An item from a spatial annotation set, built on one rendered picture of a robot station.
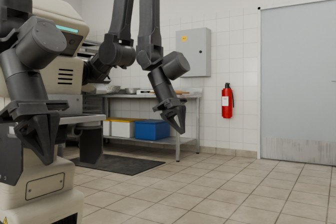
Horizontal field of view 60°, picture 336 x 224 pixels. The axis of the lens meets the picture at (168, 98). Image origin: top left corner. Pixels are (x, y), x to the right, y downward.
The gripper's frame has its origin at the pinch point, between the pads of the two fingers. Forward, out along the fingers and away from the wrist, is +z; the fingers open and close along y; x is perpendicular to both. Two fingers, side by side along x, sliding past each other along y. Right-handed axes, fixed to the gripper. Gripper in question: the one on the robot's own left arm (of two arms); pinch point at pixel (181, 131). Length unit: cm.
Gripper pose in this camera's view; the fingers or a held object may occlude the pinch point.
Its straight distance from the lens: 84.4
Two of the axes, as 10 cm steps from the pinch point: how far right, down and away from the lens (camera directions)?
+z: 3.9, 8.9, -2.3
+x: -7.5, 4.5, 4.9
